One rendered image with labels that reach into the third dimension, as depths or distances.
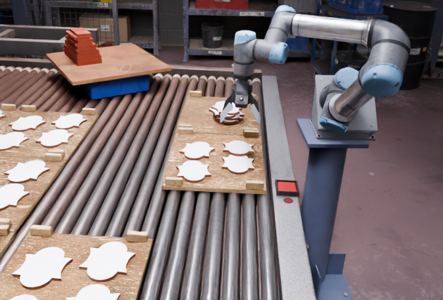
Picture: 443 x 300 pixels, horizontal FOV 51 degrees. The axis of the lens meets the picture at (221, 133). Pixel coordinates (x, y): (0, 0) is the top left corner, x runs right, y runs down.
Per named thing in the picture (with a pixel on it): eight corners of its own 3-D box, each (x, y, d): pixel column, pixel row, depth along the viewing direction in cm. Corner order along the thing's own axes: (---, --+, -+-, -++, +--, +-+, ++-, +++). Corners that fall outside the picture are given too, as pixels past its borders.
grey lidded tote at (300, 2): (311, 6, 617) (313, -12, 607) (320, 12, 585) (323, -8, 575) (274, 6, 610) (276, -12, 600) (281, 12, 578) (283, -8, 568)
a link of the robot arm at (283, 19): (418, 12, 146) (273, -1, 166) (411, 41, 142) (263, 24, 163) (416, 35, 155) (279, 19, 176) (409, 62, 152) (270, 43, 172)
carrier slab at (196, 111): (258, 102, 229) (258, 99, 228) (259, 139, 192) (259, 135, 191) (187, 98, 230) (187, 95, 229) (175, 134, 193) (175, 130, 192)
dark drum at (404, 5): (408, 74, 579) (424, 0, 540) (429, 90, 526) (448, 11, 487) (361, 72, 576) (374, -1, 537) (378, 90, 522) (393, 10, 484)
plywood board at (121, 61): (134, 46, 274) (133, 43, 273) (171, 70, 236) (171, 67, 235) (46, 57, 249) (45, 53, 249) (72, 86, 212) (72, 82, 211)
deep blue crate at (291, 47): (303, 42, 641) (306, 15, 625) (307, 51, 605) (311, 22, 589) (267, 41, 642) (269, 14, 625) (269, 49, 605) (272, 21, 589)
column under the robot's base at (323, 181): (334, 252, 270) (358, 115, 232) (353, 302, 236) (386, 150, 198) (269, 252, 268) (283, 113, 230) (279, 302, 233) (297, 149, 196)
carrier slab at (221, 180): (260, 139, 192) (261, 136, 191) (266, 194, 155) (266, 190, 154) (176, 136, 192) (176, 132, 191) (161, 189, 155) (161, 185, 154)
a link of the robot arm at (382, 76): (349, 107, 196) (417, 48, 144) (339, 139, 191) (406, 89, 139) (323, 97, 196) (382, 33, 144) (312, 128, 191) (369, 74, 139)
